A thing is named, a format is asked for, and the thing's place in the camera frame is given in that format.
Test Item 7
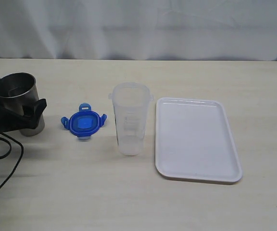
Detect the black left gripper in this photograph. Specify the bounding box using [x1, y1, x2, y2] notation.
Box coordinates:
[0, 99, 47, 134]

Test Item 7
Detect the stainless steel cup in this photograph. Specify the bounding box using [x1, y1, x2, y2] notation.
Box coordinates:
[0, 72, 45, 136]

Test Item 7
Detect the blue plastic lid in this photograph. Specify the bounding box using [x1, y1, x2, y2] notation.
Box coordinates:
[61, 103, 107, 140]

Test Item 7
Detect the clear plastic tall container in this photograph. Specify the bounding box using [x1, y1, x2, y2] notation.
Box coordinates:
[108, 82, 153, 156]

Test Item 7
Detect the white rectangular plastic tray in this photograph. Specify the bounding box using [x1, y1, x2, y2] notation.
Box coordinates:
[155, 97, 243, 184]

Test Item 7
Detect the white backdrop curtain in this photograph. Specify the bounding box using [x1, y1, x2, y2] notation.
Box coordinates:
[0, 0, 277, 61]

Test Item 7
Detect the black cable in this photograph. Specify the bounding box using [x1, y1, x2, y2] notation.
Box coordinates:
[0, 131, 24, 203]

